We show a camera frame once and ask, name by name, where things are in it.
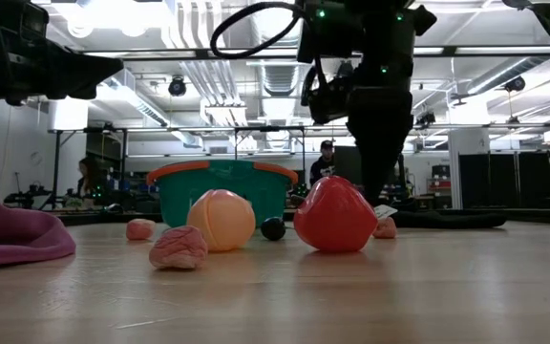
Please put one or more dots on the person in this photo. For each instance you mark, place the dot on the person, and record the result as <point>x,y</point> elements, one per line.
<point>89,181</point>
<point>323,167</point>

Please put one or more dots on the black ceiling spotlight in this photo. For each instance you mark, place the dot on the black ceiling spotlight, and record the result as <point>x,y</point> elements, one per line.
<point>177,87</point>
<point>425,118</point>
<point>514,84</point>

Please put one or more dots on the large pink bumpy toy fruit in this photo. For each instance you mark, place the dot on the large pink bumpy toy fruit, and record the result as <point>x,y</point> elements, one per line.
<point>178,248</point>

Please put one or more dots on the black partition panels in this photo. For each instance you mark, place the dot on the black partition panels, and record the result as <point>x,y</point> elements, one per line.
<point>518,181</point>

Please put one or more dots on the black computer monitor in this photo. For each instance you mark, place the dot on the black computer monitor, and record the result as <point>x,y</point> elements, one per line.
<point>344,165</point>

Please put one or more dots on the red toy pepper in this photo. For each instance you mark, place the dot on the red toy pepper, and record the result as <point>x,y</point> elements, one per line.
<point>334,215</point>

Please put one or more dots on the small black round toy fruit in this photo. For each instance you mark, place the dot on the small black round toy fruit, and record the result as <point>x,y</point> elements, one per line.
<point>273,229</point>

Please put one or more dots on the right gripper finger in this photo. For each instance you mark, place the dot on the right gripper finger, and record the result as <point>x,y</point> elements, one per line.
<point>377,157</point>

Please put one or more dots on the small pink bumpy toy fruit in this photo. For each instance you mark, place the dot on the small pink bumpy toy fruit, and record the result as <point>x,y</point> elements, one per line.
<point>386,229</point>
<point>140,230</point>

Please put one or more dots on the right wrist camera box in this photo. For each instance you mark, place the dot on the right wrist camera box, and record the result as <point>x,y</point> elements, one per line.
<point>327,100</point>

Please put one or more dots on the black aluminium table frame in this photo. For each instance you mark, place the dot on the black aluminium table frame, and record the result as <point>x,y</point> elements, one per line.
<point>112,218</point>

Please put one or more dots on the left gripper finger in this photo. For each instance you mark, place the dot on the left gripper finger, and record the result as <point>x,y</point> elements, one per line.
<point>77,93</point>
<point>84,69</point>

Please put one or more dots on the overhead LED light bar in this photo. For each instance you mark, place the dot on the overhead LED light bar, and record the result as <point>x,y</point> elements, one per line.
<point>494,49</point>

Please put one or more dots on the black cloth with white tag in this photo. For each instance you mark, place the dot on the black cloth with white tag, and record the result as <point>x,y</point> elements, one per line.
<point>447,220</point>

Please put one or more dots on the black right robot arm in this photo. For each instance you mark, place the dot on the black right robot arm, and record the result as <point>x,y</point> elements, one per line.
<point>370,24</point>

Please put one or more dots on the silver ventilation duct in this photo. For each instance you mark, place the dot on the silver ventilation duct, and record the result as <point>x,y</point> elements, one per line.
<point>280,81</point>

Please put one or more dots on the pink cloth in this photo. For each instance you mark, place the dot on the pink cloth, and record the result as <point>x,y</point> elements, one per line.
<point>7,234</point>

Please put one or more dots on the orange toy peach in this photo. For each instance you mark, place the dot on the orange toy peach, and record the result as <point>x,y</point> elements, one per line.
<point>222,220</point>

